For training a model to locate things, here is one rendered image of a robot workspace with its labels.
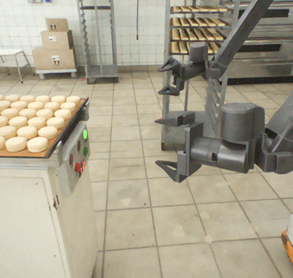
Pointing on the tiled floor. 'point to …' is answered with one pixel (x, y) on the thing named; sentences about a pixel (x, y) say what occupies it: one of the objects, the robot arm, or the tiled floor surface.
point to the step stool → (14, 62)
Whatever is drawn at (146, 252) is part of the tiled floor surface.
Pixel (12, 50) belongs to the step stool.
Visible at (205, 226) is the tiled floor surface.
